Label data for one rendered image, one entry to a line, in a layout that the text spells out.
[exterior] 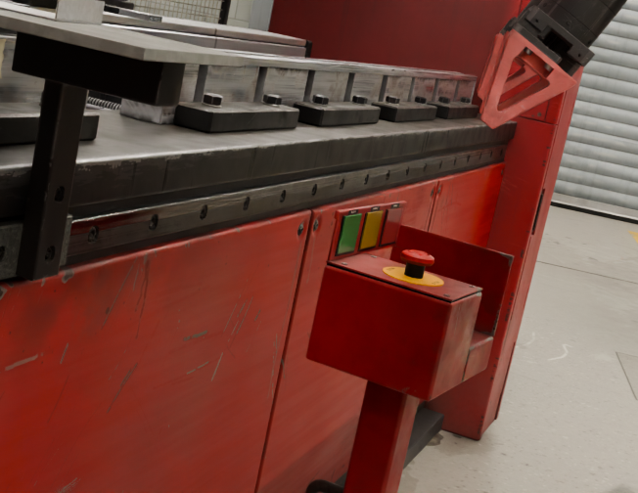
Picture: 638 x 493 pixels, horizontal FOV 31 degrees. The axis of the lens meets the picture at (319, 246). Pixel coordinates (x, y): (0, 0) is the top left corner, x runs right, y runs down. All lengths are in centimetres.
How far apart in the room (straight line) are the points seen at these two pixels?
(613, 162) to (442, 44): 568
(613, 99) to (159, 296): 749
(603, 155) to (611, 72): 60
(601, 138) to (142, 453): 746
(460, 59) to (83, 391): 206
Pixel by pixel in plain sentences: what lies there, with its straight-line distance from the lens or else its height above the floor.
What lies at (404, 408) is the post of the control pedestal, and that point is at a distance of 138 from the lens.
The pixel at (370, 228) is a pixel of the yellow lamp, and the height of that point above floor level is 81.
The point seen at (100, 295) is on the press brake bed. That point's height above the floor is 73.
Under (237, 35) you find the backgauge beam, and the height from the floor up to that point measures 98.
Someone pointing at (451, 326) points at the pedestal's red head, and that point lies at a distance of 127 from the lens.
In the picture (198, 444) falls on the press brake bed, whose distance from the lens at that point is 155.
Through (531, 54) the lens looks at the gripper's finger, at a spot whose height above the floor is 105.
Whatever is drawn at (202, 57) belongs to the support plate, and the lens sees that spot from 97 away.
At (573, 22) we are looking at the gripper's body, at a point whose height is 108.
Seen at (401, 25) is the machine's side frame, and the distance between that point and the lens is 315.
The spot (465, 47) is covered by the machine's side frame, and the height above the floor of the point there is 104.
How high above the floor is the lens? 105
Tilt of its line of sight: 11 degrees down
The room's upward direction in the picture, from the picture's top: 12 degrees clockwise
